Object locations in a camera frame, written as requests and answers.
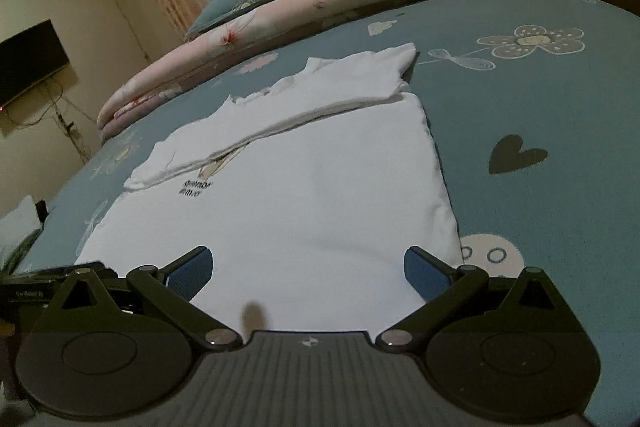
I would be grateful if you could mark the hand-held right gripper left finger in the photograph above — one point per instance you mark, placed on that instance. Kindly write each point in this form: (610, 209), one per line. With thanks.
(192, 273)

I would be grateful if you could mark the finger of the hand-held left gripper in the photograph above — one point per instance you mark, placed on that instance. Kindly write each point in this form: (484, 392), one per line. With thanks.
(55, 271)
(25, 294)

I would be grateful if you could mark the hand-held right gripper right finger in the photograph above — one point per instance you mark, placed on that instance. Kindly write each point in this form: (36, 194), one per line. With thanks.
(425, 273)

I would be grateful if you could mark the white printed t-shirt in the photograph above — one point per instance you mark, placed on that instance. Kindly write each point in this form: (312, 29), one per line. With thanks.
(310, 187)

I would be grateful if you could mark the white flat object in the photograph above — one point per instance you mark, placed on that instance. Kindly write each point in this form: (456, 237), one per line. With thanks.
(17, 227)

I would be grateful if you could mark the pink floral folded quilt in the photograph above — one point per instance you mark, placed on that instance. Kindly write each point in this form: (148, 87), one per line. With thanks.
(310, 7)

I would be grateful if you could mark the black wall television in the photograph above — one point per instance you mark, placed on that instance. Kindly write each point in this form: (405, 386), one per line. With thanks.
(27, 62)

